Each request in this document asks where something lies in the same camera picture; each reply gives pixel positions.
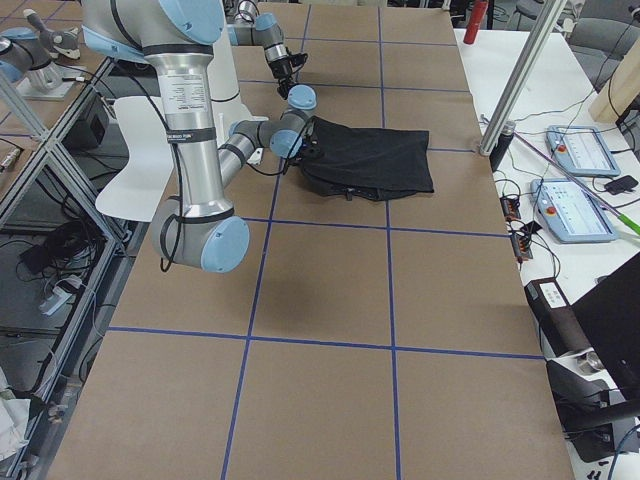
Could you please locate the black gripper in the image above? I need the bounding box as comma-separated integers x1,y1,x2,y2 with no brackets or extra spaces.
267,47,308,98
289,122,323,163

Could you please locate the black graphic t-shirt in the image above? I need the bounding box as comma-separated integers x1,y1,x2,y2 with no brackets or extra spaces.
295,117,434,201

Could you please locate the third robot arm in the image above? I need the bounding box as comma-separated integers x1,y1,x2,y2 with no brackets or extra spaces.
1,8,80,101

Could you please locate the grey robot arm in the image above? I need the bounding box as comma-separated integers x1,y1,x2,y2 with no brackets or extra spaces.
227,0,308,99
82,1,316,273

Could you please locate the white chair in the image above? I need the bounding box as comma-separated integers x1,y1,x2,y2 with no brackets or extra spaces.
95,96,173,222

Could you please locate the black bottle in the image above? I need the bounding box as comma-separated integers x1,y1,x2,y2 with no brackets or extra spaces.
489,120,516,173

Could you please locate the red bottle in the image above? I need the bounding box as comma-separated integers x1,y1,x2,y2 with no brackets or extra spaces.
463,0,489,45

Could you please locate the far teach pendant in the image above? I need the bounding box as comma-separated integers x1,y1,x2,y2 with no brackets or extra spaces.
545,125,621,177

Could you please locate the teach pendant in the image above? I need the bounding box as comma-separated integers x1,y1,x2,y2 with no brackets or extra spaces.
530,179,618,244
545,125,621,177

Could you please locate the near teach pendant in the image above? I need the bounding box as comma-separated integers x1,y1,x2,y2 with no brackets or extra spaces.
530,179,618,244

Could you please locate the black power adapter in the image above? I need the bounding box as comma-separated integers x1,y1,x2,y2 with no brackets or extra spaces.
604,175,639,195

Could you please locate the metal reacher grabber tool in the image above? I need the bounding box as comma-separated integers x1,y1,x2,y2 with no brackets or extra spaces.
512,130,640,236

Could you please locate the black monitor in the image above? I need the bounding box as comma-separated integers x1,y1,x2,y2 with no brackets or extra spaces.
572,255,639,399

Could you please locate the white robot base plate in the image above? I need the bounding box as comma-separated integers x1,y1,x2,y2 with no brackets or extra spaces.
247,148,264,165

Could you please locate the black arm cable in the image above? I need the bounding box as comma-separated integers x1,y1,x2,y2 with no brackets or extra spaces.
157,114,316,274

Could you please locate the aluminium frame post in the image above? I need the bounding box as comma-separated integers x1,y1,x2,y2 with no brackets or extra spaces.
479,0,566,156

